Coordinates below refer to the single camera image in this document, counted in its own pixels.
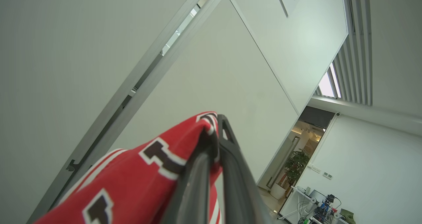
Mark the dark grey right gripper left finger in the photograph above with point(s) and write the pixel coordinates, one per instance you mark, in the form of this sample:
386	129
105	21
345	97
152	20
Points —
194	191

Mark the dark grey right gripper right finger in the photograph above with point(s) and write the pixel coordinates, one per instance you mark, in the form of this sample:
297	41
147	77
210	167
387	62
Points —
237	184

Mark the red basketball jersey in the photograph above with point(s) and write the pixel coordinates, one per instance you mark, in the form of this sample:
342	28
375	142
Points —
125	184

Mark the white plant pot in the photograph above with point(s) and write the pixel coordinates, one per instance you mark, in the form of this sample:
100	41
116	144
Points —
278	191

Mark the white work table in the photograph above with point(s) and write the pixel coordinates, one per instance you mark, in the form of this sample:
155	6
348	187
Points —
293	207

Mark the green potted plant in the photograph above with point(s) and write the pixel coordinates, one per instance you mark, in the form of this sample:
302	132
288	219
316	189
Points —
296	166

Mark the dark computer monitor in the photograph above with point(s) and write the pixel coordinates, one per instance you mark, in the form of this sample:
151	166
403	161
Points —
317	195

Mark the small blue robot device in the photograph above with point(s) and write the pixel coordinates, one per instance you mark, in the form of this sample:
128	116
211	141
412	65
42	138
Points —
324	207

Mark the green bag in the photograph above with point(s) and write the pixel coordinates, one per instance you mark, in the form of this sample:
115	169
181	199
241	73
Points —
347	216

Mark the grey window louvres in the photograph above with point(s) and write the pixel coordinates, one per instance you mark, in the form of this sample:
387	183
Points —
354	52

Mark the white wall switch plate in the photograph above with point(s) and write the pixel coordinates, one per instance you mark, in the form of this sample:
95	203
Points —
316	168

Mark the grey wall control panel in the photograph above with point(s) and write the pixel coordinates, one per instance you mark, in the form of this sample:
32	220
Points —
327	175

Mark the grey partition post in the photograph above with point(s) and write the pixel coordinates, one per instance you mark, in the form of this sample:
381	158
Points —
155	75
108	108

